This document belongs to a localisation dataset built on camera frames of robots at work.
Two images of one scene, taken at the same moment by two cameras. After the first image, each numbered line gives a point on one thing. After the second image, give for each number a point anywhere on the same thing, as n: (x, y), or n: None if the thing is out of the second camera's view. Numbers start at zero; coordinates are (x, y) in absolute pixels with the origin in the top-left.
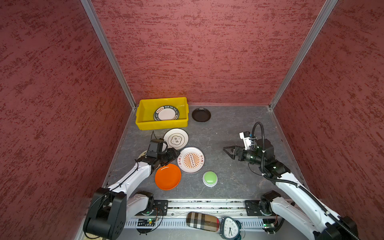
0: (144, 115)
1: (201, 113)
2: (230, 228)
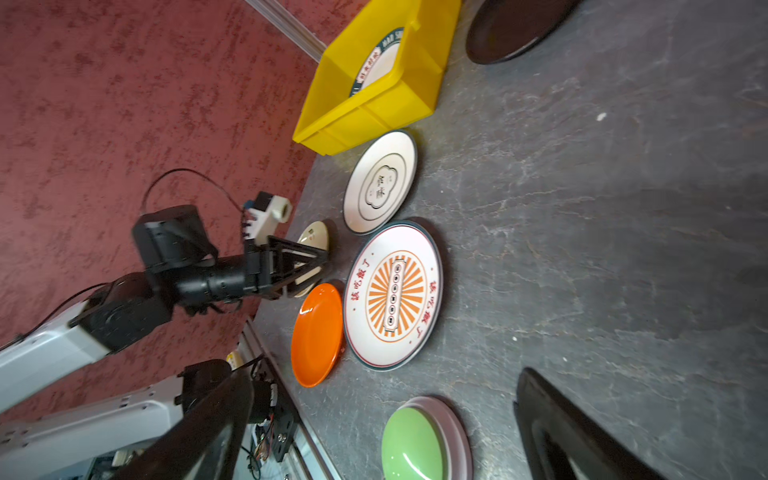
0: (332, 120)
1: (503, 29)
2: None
